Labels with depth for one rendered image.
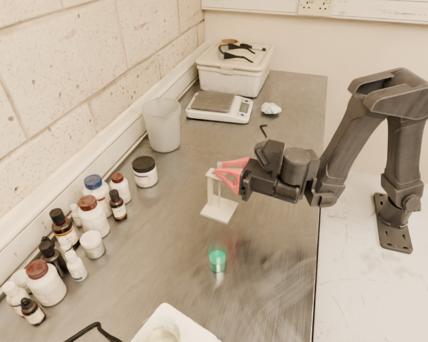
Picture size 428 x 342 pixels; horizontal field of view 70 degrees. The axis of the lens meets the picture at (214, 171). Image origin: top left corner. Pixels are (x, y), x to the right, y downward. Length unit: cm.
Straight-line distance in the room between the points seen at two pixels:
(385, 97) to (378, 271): 40
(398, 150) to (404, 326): 35
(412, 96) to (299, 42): 115
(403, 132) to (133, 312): 64
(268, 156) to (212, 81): 85
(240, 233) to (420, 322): 41
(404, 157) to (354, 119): 16
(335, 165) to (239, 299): 34
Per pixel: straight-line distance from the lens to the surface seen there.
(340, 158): 67
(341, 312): 72
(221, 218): 81
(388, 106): 61
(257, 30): 173
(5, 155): 78
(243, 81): 140
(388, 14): 166
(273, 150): 64
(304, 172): 65
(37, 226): 83
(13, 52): 78
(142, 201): 89
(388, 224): 90
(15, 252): 81
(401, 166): 76
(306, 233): 82
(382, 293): 78
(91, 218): 77
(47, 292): 72
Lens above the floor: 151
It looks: 39 degrees down
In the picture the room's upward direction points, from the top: straight up
